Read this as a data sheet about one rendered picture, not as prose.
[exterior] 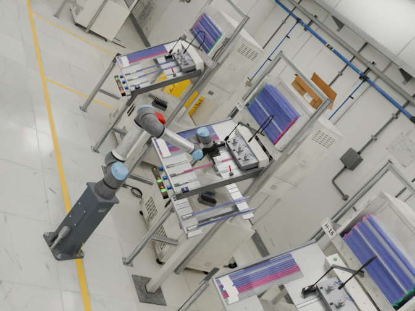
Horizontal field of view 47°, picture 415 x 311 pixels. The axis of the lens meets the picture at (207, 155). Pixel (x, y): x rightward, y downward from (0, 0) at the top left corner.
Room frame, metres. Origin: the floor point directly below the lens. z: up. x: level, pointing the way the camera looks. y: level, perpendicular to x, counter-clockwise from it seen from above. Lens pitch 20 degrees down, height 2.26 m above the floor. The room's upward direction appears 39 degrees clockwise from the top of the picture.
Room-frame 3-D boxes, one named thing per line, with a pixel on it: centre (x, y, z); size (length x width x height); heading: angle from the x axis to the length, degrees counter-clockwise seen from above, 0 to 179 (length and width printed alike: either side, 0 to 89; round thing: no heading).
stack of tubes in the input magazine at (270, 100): (3.73, -0.21, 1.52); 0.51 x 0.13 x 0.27; 41
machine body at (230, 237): (3.85, -0.26, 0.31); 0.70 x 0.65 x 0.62; 41
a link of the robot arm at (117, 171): (2.85, 0.39, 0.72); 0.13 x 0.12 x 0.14; 35
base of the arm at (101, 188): (2.84, 0.39, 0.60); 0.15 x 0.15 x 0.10
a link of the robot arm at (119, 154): (2.95, 0.47, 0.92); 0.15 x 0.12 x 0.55; 35
